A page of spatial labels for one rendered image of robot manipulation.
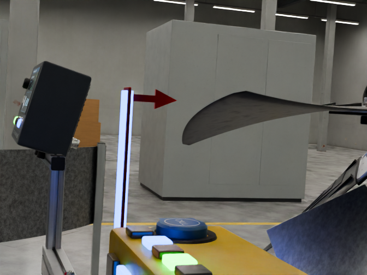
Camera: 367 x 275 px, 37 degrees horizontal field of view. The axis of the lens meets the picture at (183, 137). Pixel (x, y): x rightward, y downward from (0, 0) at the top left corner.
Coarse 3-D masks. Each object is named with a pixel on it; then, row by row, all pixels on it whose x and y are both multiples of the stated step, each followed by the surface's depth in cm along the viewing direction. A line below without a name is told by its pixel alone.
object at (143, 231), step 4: (128, 228) 42; (132, 228) 42; (136, 228) 42; (140, 228) 42; (144, 228) 42; (148, 228) 42; (128, 232) 42; (132, 232) 41; (136, 232) 41; (140, 232) 41; (144, 232) 41; (148, 232) 41; (152, 232) 42; (132, 236) 41; (136, 236) 41; (140, 236) 41
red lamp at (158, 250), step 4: (156, 244) 37; (160, 244) 37; (164, 244) 38; (168, 244) 38; (172, 244) 38; (152, 248) 37; (156, 248) 36; (160, 248) 36; (164, 248) 36; (168, 248) 37; (172, 248) 37; (176, 248) 37; (180, 248) 37; (152, 252) 37; (156, 252) 36; (160, 252) 36; (164, 252) 36; (168, 252) 36; (172, 252) 36; (176, 252) 36; (180, 252) 36; (184, 252) 36; (156, 256) 36; (160, 256) 36
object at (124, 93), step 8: (120, 112) 67; (120, 120) 67; (120, 128) 67; (120, 136) 67; (120, 144) 67; (120, 152) 67; (120, 160) 66; (120, 168) 66; (120, 176) 66; (120, 184) 66; (120, 192) 66; (120, 200) 66; (120, 208) 66; (120, 216) 66
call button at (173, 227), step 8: (160, 224) 42; (168, 224) 42; (176, 224) 42; (184, 224) 42; (192, 224) 43; (200, 224) 43; (160, 232) 42; (168, 232) 42; (176, 232) 41; (184, 232) 41; (192, 232) 41; (200, 232) 42
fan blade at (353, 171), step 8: (352, 168) 90; (344, 176) 90; (352, 176) 86; (336, 184) 90; (344, 184) 86; (352, 184) 84; (328, 192) 90; (336, 192) 87; (344, 192) 84; (320, 200) 91; (328, 200) 87; (264, 248) 93
